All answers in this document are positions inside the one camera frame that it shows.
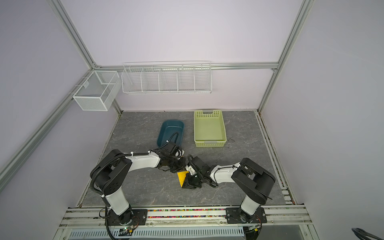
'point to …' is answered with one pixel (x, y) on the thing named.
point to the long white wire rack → (167, 77)
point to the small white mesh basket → (99, 91)
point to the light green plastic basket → (209, 129)
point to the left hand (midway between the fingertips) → (189, 170)
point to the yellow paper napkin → (181, 176)
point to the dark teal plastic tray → (167, 129)
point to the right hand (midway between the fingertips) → (182, 188)
